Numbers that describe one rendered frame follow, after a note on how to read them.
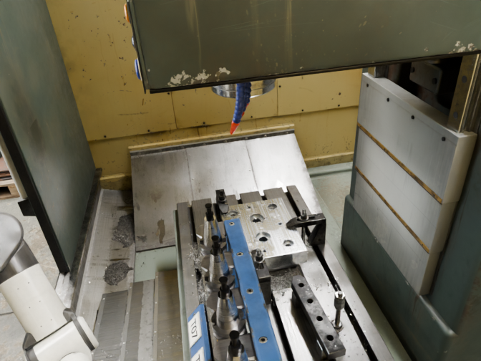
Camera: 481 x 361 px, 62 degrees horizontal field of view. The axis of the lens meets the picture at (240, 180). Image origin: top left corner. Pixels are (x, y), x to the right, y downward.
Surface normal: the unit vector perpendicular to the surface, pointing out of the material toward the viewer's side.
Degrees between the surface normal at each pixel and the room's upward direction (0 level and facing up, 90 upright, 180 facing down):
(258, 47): 90
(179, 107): 90
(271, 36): 90
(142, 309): 8
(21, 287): 49
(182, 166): 24
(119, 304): 8
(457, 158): 90
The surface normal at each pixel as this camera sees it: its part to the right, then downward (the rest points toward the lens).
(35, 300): 0.38, -0.23
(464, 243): -0.98, 0.15
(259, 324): -0.06, -0.84
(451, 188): 0.18, 0.51
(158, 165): 0.02, -0.56
